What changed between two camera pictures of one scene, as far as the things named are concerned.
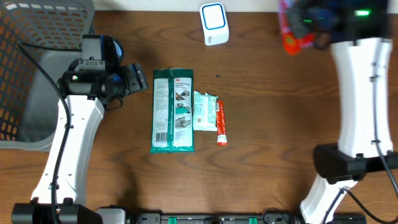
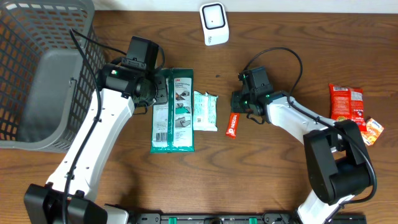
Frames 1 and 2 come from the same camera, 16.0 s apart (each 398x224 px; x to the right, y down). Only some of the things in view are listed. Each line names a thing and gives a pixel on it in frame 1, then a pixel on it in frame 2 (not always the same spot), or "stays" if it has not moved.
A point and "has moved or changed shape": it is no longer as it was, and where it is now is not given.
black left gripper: (135, 78) -> (161, 83)
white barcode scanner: (214, 23) stays
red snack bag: (292, 43) has moved or changed shape
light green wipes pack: (204, 112) stays
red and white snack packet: (221, 124) -> (231, 130)
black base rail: (242, 218) stays
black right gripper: (298, 27) -> (236, 106)
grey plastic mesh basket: (29, 101) stays
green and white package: (173, 125) stays
